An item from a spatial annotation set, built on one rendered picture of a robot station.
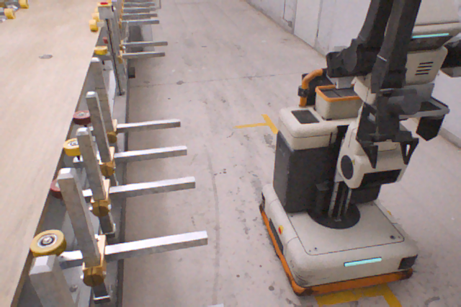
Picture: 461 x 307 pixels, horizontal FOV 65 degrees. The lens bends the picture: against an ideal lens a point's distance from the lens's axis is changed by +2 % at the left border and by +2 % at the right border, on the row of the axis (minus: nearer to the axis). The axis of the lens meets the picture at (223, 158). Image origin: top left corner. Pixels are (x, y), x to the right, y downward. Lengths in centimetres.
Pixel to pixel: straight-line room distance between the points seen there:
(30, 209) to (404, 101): 107
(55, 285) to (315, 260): 131
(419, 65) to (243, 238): 134
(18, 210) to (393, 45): 113
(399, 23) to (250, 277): 144
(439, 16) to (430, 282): 140
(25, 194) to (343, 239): 140
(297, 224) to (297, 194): 16
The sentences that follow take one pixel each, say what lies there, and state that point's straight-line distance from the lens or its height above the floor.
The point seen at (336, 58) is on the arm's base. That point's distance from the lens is 130.
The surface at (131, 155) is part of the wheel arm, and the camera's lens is 144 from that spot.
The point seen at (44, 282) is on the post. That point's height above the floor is 110.
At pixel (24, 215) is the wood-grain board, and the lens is 117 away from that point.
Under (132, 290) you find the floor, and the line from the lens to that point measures 203.
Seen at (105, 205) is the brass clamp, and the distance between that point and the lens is 118.
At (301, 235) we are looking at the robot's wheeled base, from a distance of 187.
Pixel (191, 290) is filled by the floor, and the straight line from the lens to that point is 198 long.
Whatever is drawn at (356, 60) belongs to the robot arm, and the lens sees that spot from 118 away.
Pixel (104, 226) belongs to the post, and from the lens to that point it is 127.
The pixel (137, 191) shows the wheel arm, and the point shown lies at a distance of 123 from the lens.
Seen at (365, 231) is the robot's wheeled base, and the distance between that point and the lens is 198.
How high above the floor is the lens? 159
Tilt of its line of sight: 33 degrees down
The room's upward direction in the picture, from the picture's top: 1 degrees counter-clockwise
